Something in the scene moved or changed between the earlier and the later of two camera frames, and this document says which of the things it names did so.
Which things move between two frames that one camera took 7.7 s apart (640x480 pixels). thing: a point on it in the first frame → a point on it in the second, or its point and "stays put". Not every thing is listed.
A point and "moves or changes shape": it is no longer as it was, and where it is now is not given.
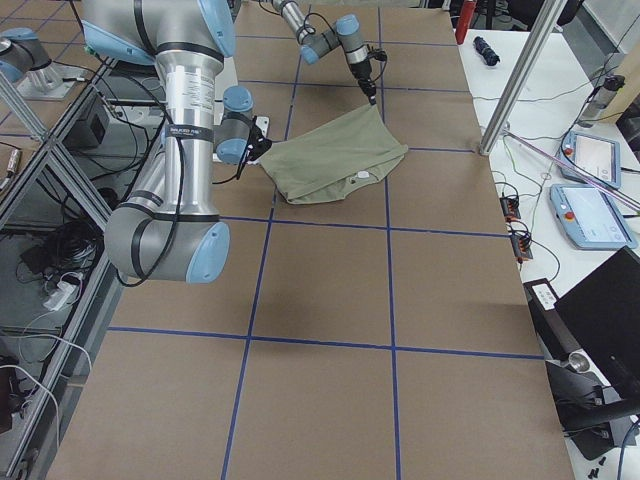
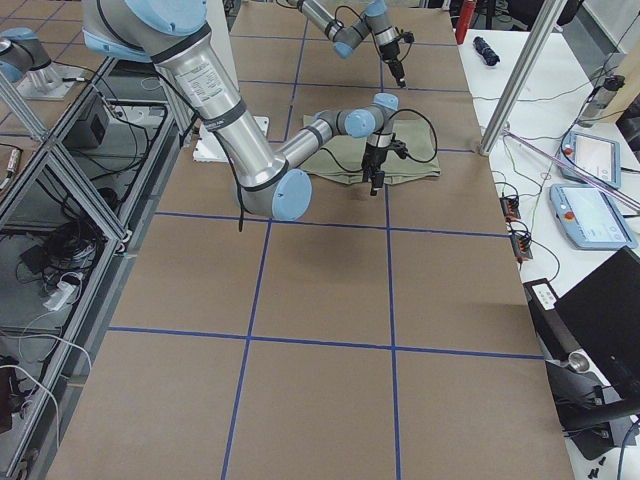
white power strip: x=64 y=292 stays put
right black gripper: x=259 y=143 → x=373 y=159
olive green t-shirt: x=322 y=162 moves or changes shape
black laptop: x=603 y=315 stays put
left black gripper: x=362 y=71 → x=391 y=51
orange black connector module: x=510 y=206 stays put
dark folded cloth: x=485 y=52 stays put
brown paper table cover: x=390 y=337 stays put
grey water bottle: x=601 y=99 stays put
